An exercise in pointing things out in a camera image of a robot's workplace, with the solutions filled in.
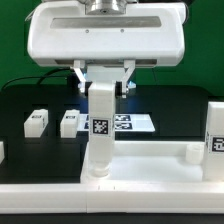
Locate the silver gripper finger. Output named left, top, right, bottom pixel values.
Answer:
left=121, top=60, right=136, bottom=98
left=73, top=60, right=87, bottom=94

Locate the white desk top tray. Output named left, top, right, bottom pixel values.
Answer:
left=80, top=140, right=224, bottom=183

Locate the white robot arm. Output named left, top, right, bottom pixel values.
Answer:
left=27, top=0, right=189, bottom=96

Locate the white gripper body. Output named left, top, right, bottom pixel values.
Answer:
left=28, top=1, right=186, bottom=67

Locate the white left obstacle block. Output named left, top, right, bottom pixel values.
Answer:
left=0, top=141, right=5, bottom=164

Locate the marker tag base plate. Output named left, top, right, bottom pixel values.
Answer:
left=77, top=114, right=155, bottom=132

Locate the white front obstacle bar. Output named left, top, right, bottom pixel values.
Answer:
left=0, top=183, right=224, bottom=214

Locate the black table cable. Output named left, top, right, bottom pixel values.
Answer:
left=1, top=67, right=81, bottom=91

